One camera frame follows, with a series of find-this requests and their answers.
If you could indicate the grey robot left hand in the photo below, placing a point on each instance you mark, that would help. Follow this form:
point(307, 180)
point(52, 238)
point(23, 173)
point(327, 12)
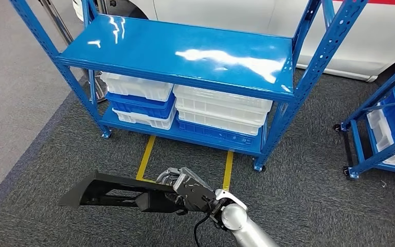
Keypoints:
point(194, 194)

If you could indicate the white car with red stripe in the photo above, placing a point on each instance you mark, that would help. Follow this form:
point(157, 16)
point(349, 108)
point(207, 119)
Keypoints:
point(354, 34)

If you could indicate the blue metal shelf rack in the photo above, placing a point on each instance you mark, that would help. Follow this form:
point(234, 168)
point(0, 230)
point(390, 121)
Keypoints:
point(170, 47)

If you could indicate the blue wheeled rack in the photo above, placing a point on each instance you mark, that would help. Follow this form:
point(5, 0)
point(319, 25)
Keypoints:
point(358, 146)

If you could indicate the black plastic car part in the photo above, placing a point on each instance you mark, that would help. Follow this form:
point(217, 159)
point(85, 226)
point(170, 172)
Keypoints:
point(81, 194)

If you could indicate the white plastic bin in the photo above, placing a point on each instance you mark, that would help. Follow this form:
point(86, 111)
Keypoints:
point(136, 87)
point(143, 120)
point(218, 97)
point(218, 123)
point(383, 136)
point(218, 110)

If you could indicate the chrome stanchion pole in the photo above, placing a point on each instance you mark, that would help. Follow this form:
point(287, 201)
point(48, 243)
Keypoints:
point(59, 24)
point(102, 6)

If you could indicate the yellow floor tape strip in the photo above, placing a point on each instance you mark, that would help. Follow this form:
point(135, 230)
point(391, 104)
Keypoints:
point(146, 156)
point(228, 170)

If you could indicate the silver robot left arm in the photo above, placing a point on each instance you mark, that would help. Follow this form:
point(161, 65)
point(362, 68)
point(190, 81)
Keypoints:
point(248, 235)

